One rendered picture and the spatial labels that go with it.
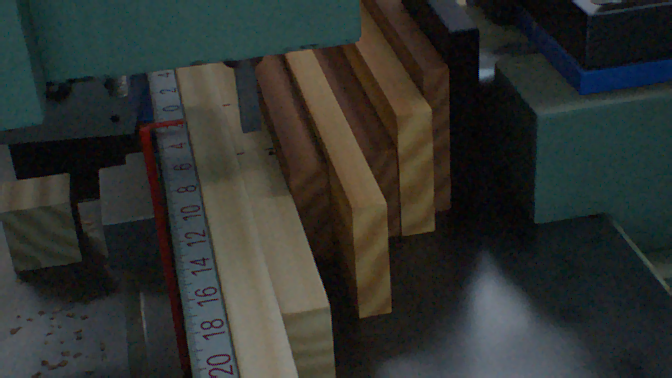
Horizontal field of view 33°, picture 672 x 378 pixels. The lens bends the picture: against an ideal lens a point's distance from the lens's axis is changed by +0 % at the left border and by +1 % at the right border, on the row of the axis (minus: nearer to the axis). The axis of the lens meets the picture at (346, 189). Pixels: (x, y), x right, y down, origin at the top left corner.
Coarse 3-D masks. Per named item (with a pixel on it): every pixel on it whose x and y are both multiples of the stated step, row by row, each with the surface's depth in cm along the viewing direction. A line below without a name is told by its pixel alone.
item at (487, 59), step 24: (408, 0) 57; (432, 0) 54; (432, 24) 53; (456, 24) 51; (456, 48) 51; (504, 48) 56; (528, 48) 56; (456, 72) 51; (480, 72) 56; (456, 96) 52; (480, 96) 56; (456, 120) 53; (456, 144) 53; (456, 168) 54; (456, 192) 55
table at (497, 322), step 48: (480, 192) 56; (432, 240) 53; (480, 240) 53; (528, 240) 52; (576, 240) 52; (624, 240) 52; (336, 288) 50; (432, 288) 50; (480, 288) 49; (528, 288) 49; (576, 288) 49; (624, 288) 49; (336, 336) 47; (384, 336) 47; (432, 336) 47; (480, 336) 47; (528, 336) 46; (576, 336) 46; (624, 336) 46
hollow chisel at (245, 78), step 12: (240, 72) 51; (252, 72) 51; (240, 84) 51; (252, 84) 52; (240, 96) 52; (252, 96) 52; (240, 108) 52; (252, 108) 52; (240, 120) 53; (252, 120) 52
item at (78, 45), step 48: (48, 0) 44; (96, 0) 45; (144, 0) 45; (192, 0) 46; (240, 0) 46; (288, 0) 47; (336, 0) 47; (48, 48) 45; (96, 48) 46; (144, 48) 46; (192, 48) 47; (240, 48) 47; (288, 48) 48
